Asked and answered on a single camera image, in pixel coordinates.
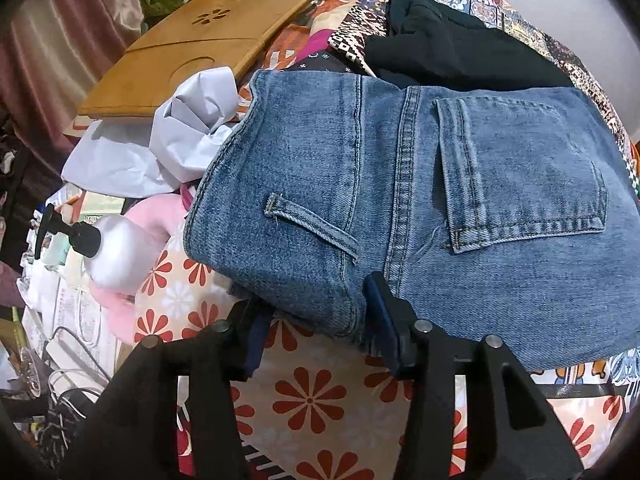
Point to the folded black garment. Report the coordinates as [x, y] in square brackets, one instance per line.
[431, 44]

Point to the wooden lap desk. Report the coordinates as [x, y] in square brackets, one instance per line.
[201, 34]

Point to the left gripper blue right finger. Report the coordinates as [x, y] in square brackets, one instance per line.
[419, 351]

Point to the colourful patchwork quilt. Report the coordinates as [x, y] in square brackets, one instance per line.
[341, 26]

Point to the striped red gold curtain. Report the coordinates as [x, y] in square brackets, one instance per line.
[53, 52]

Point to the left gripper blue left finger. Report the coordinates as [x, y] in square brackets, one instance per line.
[226, 351]

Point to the blue denim jeans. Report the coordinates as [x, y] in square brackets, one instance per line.
[505, 213]

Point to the white crumpled cloth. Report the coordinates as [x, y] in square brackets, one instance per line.
[129, 159]

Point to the red flower print sheet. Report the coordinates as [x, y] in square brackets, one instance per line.
[318, 410]

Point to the white pump bottle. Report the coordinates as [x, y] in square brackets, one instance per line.
[118, 254]

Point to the pink plush toy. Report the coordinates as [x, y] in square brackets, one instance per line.
[160, 215]

